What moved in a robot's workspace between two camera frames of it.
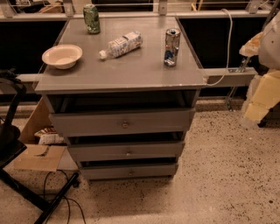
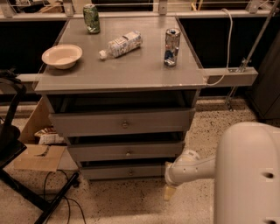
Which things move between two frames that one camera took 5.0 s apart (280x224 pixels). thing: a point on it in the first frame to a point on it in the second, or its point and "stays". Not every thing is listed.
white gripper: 271,49 to 174,176
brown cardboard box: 32,156 stays
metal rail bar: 244,76 stays
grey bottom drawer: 129,171 stays
